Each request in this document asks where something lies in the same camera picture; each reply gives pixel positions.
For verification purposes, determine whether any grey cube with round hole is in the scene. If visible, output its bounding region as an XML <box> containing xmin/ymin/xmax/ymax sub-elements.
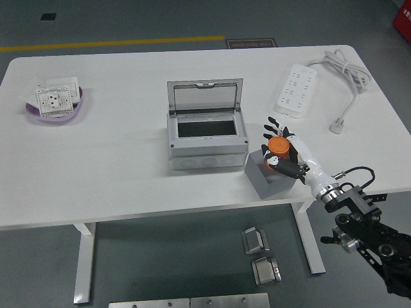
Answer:
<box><xmin>244</xmin><ymin>149</ymin><xmax>298</xmax><ymax>200</ymax></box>

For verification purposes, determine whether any white wall switch panel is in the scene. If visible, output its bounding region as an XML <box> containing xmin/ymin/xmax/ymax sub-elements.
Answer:
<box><xmin>44</xmin><ymin>76</ymin><xmax>80</xmax><ymax>103</ymax></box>

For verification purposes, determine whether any translucent white cover plate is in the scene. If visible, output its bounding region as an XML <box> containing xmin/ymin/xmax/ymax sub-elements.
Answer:
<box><xmin>18</xmin><ymin>80</ymin><xmax>46</xmax><ymax>105</ymax></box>

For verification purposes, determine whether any white wall socket panel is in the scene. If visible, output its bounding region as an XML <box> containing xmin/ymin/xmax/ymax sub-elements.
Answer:
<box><xmin>34</xmin><ymin>83</ymin><xmax>75</xmax><ymax>118</ymax></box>

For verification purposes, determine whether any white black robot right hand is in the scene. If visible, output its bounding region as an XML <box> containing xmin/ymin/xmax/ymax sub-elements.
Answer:
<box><xmin>261</xmin><ymin>116</ymin><xmax>335</xmax><ymax>198</ymax></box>

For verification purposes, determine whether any grey metal plate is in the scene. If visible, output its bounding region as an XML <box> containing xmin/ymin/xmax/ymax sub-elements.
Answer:
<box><xmin>108</xmin><ymin>298</ymin><xmax>191</xmax><ymax>308</ymax></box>
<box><xmin>189</xmin><ymin>292</ymin><xmax>270</xmax><ymax>308</ymax></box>

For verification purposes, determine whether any white table leg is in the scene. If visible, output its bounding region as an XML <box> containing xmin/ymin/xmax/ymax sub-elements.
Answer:
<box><xmin>291</xmin><ymin>201</ymin><xmax>327</xmax><ymax>275</ymax></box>
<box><xmin>73</xmin><ymin>221</ymin><xmax>97</xmax><ymax>305</ymax></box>

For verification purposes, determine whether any purple bowl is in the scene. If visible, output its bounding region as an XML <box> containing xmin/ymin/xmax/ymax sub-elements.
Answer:
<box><xmin>24</xmin><ymin>85</ymin><xmax>85</xmax><ymax>123</ymax></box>

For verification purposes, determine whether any grey metal block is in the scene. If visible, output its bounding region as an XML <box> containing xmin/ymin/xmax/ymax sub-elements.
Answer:
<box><xmin>241</xmin><ymin>227</ymin><xmax>270</xmax><ymax>255</ymax></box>
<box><xmin>250</xmin><ymin>256</ymin><xmax>283</xmax><ymax>286</ymax></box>

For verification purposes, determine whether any grey junction box with flap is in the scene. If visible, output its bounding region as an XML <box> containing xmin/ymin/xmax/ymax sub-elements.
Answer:
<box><xmin>166</xmin><ymin>78</ymin><xmax>250</xmax><ymax>171</ymax></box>

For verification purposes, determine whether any brown floor sign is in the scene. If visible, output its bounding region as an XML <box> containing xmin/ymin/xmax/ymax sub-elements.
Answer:
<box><xmin>225</xmin><ymin>38</ymin><xmax>277</xmax><ymax>50</ymax></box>

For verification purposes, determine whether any yellow floor tape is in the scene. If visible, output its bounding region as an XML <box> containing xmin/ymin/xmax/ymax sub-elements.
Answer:
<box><xmin>0</xmin><ymin>35</ymin><xmax>225</xmax><ymax>53</ymax></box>

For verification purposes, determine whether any red object with white print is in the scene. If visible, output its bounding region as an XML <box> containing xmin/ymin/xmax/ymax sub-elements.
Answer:
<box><xmin>392</xmin><ymin>0</ymin><xmax>411</xmax><ymax>41</ymax></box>

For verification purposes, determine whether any white power cord with plug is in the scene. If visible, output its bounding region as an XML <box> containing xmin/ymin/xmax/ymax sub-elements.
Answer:
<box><xmin>303</xmin><ymin>48</ymin><xmax>372</xmax><ymax>135</ymax></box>

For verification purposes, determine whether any white power strip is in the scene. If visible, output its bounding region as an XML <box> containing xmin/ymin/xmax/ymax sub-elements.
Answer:
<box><xmin>272</xmin><ymin>63</ymin><xmax>318</xmax><ymax>119</ymax></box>

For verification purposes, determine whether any orange cylinder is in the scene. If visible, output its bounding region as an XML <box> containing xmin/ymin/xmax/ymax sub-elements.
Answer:
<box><xmin>267</xmin><ymin>136</ymin><xmax>290</xmax><ymax>168</ymax></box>

